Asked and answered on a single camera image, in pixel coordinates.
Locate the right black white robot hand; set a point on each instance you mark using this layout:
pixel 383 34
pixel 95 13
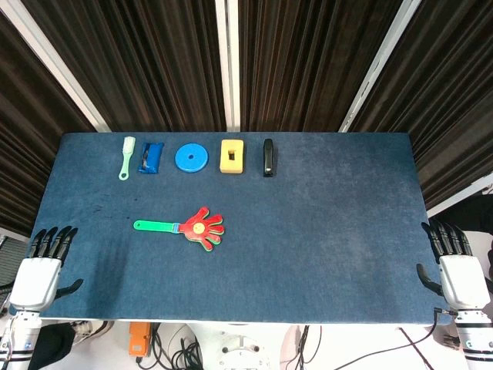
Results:
pixel 464 281

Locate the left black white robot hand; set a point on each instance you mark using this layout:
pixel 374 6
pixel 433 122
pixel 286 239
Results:
pixel 34 283

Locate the red green hand clapper toy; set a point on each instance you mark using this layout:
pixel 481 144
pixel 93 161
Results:
pixel 198 228

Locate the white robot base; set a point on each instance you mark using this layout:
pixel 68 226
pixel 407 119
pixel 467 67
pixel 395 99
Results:
pixel 240 347

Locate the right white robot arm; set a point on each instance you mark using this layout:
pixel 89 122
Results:
pixel 475 339

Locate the grey slatted chair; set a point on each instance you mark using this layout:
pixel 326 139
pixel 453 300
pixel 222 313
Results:
pixel 9 258

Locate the black cloth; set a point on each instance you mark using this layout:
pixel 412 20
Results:
pixel 50 343

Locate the black bulky object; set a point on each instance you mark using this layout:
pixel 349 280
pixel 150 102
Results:
pixel 475 210

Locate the orange box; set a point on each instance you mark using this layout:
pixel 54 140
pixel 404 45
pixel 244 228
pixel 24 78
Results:
pixel 138 339

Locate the blue table cloth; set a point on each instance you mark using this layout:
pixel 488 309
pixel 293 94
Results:
pixel 308 231

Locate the blue rectangular box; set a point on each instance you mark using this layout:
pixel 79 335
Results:
pixel 152 158

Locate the blue disc with hole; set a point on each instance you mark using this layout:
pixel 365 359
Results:
pixel 185 165

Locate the yellow block with square hole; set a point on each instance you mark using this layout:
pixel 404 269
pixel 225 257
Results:
pixel 227 165

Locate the black stapler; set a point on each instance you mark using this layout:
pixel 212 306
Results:
pixel 269 154

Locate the dark brown pleated curtain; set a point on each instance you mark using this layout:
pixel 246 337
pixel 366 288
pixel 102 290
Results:
pixel 154 58

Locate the white frame rail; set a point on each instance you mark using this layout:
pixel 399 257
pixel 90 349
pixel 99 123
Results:
pixel 454 198

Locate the white frame post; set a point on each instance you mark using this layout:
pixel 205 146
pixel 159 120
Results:
pixel 227 65
pixel 379 65
pixel 55 65

